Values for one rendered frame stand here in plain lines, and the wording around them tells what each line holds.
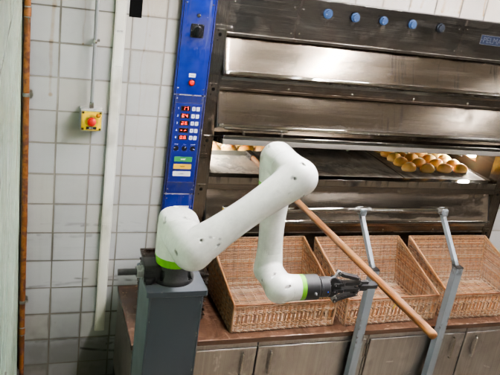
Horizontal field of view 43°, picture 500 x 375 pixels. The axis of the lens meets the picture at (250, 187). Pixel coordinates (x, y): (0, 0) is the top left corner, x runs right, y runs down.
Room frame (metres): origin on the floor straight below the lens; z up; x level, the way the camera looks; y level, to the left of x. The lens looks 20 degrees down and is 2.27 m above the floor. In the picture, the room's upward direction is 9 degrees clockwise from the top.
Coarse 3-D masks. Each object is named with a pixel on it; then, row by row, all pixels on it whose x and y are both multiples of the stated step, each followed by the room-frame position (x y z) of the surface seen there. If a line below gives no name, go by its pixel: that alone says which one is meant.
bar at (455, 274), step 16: (224, 208) 2.66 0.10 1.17; (288, 208) 2.77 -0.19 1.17; (320, 208) 2.83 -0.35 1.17; (336, 208) 2.86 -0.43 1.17; (352, 208) 2.89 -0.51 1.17; (368, 208) 2.92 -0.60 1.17; (384, 208) 2.95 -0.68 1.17; (400, 208) 2.99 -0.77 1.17; (416, 208) 3.02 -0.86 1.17; (432, 208) 3.06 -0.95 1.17; (368, 240) 2.81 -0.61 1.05; (448, 240) 2.99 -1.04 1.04; (368, 256) 2.76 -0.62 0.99; (448, 288) 2.88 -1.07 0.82; (368, 304) 2.70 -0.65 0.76; (448, 304) 2.86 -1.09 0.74; (448, 320) 2.87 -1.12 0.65; (352, 352) 2.70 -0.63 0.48; (432, 352) 2.86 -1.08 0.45; (352, 368) 2.70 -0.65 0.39; (432, 368) 2.87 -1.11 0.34
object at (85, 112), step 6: (84, 108) 2.74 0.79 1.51; (96, 108) 2.77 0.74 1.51; (84, 114) 2.72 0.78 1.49; (90, 114) 2.73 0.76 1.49; (96, 114) 2.73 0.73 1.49; (102, 114) 2.75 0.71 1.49; (84, 120) 2.72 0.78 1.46; (96, 120) 2.74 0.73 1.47; (102, 120) 2.75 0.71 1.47; (84, 126) 2.72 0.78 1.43; (90, 126) 2.73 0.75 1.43; (96, 126) 2.74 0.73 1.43; (102, 126) 2.75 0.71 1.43
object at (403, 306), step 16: (256, 160) 3.31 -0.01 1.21; (304, 208) 2.72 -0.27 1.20; (320, 224) 2.57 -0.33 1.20; (336, 240) 2.42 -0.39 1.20; (352, 256) 2.30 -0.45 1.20; (368, 272) 2.18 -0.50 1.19; (384, 288) 2.07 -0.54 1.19; (400, 304) 1.97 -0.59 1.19; (416, 320) 1.88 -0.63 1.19; (432, 336) 1.80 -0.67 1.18
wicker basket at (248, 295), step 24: (240, 240) 3.04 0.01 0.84; (288, 240) 3.15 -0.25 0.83; (216, 264) 2.85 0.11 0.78; (240, 264) 3.01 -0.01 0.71; (288, 264) 3.12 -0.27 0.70; (312, 264) 3.04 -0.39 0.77; (216, 288) 2.81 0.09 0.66; (240, 288) 2.98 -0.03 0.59; (240, 312) 2.57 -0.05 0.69; (264, 312) 2.62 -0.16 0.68; (288, 312) 2.66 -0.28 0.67; (312, 312) 2.84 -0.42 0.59
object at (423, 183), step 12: (216, 180) 3.02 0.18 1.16; (228, 180) 3.05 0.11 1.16; (240, 180) 3.07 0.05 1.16; (252, 180) 3.09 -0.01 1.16; (324, 180) 3.24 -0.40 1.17; (336, 180) 3.27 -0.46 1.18; (348, 180) 3.29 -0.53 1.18; (360, 180) 3.32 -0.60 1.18; (372, 180) 3.35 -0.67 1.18; (384, 180) 3.38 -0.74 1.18; (396, 180) 3.42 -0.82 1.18; (408, 180) 3.45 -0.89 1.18; (420, 180) 3.49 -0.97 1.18; (432, 180) 3.52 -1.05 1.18; (444, 180) 3.56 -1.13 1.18; (456, 180) 3.59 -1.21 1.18; (468, 180) 3.63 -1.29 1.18; (480, 180) 3.67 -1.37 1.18
